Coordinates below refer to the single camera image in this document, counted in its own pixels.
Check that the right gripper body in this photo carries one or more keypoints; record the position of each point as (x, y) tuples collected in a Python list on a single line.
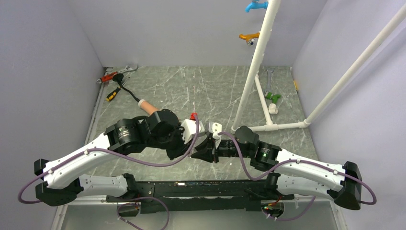
[(227, 148)]

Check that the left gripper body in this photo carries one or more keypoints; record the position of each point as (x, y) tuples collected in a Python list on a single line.
[(173, 143)]

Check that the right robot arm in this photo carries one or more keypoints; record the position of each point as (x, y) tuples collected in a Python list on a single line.
[(289, 173)]

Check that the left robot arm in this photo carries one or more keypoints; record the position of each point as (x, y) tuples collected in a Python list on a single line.
[(65, 179)]

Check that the mannequin practice hand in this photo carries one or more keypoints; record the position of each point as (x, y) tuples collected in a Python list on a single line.
[(147, 107)]

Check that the green faucet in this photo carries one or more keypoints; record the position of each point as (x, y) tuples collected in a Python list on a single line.
[(273, 97)]

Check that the yellow black screwdriver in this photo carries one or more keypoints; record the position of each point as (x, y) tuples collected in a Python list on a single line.
[(121, 83)]

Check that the silver spanner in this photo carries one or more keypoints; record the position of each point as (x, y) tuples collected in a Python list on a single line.
[(270, 72)]

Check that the orange faucet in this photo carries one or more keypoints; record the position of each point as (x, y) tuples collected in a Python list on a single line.
[(250, 38)]

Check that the blue faucet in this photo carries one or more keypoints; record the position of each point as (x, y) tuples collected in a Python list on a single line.
[(256, 4)]

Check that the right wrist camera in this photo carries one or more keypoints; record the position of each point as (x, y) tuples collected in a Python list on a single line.
[(213, 129)]

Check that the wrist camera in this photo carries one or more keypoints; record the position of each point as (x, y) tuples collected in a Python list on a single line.
[(213, 129), (189, 126)]

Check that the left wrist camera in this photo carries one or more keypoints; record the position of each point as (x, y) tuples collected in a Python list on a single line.
[(189, 126)]

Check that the red handled adjustable wrench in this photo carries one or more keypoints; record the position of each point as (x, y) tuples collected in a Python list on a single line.
[(109, 76)]

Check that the white pvc pipe frame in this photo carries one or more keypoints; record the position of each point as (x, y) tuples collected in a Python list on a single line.
[(342, 43)]

